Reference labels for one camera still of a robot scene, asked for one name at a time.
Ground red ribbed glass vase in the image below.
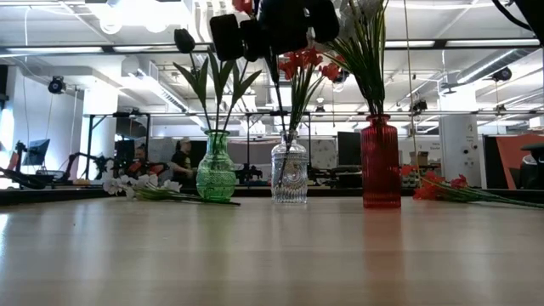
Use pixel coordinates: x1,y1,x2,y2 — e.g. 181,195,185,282
360,113,402,210

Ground person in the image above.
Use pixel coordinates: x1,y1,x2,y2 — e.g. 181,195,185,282
169,136,196,186
127,144,169,178

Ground black display screen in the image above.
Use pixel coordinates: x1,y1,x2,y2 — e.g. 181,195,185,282
337,131,363,167

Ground black office chair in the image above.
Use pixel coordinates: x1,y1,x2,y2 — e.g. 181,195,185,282
518,143,544,190

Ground clear glass vase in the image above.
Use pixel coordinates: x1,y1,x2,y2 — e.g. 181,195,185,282
270,130,310,205

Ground black artificial tulip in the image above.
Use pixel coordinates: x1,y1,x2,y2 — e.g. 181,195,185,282
207,48,235,133
172,27,213,133
224,20,269,133

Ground black overhead light bar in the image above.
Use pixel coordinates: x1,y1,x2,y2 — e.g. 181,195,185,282
0,38,544,56

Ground green glass vase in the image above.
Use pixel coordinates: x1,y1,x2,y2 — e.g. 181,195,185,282
195,129,237,203

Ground blue lit computer monitor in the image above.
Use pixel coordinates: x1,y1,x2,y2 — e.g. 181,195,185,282
21,138,51,167

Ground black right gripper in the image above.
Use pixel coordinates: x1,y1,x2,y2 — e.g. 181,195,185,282
209,0,341,61

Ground white building column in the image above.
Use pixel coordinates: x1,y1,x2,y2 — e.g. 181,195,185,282
438,91,481,190

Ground white artificial flower bunch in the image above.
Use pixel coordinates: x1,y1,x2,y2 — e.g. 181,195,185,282
326,0,390,118
100,159,241,207

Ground orange fabric partition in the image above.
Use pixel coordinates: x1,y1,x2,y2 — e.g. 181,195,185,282
495,133,544,191

